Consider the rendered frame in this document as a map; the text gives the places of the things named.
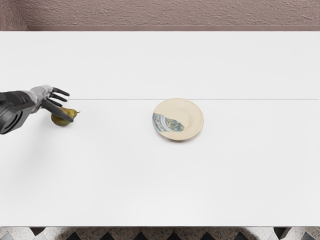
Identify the cream plate with blue pattern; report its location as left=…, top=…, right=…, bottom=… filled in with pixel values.
left=151, top=97, right=205, bottom=143

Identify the green pear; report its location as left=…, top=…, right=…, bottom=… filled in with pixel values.
left=50, top=107, right=81, bottom=127

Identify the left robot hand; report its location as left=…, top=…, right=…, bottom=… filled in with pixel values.
left=28, top=85, right=75, bottom=123

